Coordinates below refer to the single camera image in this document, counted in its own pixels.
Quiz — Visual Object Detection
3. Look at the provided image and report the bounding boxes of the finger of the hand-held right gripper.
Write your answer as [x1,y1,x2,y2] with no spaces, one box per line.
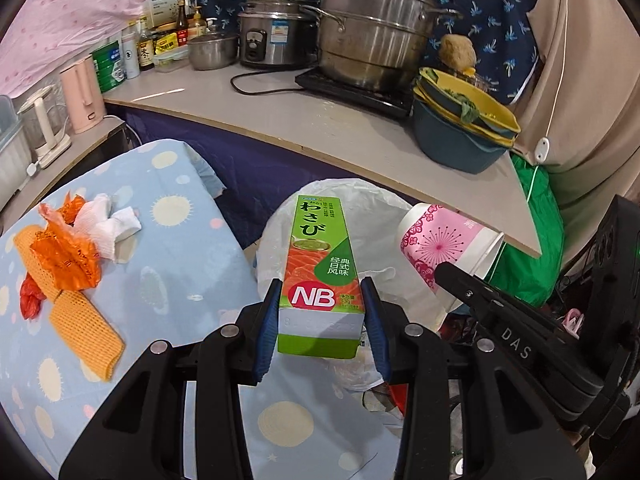
[434,261,607,419]

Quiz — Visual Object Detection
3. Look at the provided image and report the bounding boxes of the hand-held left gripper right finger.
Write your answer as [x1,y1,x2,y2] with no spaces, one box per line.
[361,276,586,480]

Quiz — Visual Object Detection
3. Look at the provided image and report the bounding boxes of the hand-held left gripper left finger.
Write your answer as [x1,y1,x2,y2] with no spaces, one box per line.
[59,277,283,480]

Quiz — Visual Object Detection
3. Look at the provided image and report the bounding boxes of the green wasabi box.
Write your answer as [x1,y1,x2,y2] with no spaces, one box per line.
[276,195,368,359]

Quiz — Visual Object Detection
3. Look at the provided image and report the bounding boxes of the pink printed paper cup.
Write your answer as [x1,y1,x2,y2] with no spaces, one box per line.
[398,203,503,313]

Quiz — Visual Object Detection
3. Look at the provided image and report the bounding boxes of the trash bin with white liner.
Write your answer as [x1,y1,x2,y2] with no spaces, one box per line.
[252,176,453,391]

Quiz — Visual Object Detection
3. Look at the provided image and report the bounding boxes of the orange foam fruit net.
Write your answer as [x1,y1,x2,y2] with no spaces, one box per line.
[49,291,126,382]
[13,225,63,303]

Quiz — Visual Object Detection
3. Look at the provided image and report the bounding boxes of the white paper towel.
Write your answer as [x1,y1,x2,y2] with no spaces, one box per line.
[72,194,143,263]

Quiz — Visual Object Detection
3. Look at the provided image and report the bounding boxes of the orange plastic bag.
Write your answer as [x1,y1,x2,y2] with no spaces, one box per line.
[29,195,103,291]

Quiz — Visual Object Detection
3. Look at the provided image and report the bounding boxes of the red plastic bag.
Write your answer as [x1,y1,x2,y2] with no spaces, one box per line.
[20,275,47,321]

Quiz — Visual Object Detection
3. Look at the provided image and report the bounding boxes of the green plastic bag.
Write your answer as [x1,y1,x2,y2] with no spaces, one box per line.
[492,152,566,308]

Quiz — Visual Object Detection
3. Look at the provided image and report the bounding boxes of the light blue printed tablecloth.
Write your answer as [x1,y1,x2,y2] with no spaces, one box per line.
[0,140,416,480]

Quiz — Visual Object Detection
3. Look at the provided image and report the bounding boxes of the dark purple counter skirt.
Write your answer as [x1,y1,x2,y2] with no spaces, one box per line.
[122,107,506,251]

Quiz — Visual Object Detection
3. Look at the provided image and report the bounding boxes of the beige cloth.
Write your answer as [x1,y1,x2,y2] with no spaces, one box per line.
[512,0,640,261]

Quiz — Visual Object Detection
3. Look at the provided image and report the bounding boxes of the black induction cooker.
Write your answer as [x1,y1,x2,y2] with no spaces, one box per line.
[295,67,423,120]

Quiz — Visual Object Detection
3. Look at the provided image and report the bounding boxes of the stacked yellow and teal bowls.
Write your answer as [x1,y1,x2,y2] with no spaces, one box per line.
[412,66,522,148]

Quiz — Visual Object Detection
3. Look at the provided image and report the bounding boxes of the small steel pot with lid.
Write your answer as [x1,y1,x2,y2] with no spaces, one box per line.
[187,30,240,71]

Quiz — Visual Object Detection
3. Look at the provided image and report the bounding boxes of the yellow loofah sponge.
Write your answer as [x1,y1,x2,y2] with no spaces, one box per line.
[439,34,477,72]

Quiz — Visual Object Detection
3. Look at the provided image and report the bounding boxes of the steel rice cooker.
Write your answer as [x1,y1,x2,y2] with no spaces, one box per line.
[237,0,321,70]

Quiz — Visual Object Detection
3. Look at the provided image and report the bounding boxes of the large steel steamer pot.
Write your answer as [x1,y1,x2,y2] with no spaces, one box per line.
[302,0,463,92]

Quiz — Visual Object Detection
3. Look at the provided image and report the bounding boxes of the pink electric kettle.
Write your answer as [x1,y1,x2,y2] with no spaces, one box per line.
[59,57,106,135]

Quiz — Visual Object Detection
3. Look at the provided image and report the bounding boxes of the yellow label food container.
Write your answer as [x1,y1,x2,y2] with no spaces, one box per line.
[152,32,191,66]

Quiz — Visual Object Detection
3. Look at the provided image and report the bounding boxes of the dark sauce bottle white label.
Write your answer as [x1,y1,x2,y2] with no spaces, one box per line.
[137,22,156,72]

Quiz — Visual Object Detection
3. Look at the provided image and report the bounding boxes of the white thermos bottle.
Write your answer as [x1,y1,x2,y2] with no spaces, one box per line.
[121,34,141,80]

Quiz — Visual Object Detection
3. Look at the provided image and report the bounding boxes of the glass electric kettle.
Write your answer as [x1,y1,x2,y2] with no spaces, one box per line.
[17,86,72,168]

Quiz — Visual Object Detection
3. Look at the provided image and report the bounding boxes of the green tin can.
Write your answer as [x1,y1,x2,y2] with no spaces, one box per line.
[91,40,126,93]

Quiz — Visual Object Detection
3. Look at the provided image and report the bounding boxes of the yellow pump bottle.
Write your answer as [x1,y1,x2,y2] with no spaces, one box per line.
[189,5,208,41]

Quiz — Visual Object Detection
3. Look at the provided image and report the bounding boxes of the dish container with clear lid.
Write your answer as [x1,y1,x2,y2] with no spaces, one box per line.
[0,95,33,206]

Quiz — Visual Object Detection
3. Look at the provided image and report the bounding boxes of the tall dark bottle red label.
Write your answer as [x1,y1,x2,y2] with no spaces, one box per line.
[175,1,190,43]

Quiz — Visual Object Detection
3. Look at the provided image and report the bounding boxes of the white cardboard box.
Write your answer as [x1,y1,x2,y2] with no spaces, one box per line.
[142,0,186,28]

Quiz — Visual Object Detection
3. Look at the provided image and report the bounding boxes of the pink dotted cloth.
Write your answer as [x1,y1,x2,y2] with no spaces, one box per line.
[0,0,201,101]

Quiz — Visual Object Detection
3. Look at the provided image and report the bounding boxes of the white cable with switch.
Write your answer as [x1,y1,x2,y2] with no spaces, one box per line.
[487,0,571,281]

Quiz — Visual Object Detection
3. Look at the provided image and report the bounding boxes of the black power cable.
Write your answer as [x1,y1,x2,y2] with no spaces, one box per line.
[230,67,306,96]

